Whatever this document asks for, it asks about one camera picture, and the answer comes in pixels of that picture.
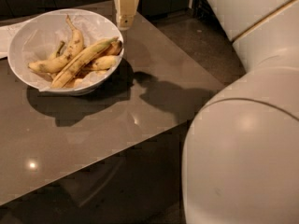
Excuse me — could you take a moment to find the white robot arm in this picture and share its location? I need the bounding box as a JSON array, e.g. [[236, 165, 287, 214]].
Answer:
[[182, 0, 299, 224]]

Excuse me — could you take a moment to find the long yellow banana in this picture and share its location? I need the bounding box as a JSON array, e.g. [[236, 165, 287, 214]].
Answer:
[[50, 36, 119, 89]]

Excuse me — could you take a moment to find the curved spotted yellow banana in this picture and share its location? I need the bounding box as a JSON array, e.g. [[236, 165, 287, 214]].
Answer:
[[28, 16, 84, 73]]

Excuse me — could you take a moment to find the white bowl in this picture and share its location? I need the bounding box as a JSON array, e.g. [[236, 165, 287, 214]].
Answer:
[[7, 8, 125, 97]]

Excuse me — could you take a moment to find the white paper bowl liner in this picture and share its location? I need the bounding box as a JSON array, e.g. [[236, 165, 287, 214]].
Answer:
[[21, 10, 123, 92]]

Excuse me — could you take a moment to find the dark slatted appliance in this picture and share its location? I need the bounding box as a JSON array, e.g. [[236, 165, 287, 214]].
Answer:
[[192, 0, 215, 18]]

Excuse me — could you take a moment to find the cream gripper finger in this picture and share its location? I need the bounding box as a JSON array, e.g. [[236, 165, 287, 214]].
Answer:
[[114, 0, 139, 29]]

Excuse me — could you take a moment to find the small green-stemmed banana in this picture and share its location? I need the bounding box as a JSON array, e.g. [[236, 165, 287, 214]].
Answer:
[[49, 41, 65, 60]]

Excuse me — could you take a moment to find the white paper sheet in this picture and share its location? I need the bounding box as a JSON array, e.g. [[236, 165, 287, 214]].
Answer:
[[0, 20, 29, 59]]

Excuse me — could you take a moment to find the brownish banana at rim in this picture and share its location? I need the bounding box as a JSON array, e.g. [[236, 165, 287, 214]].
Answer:
[[104, 40, 122, 55]]

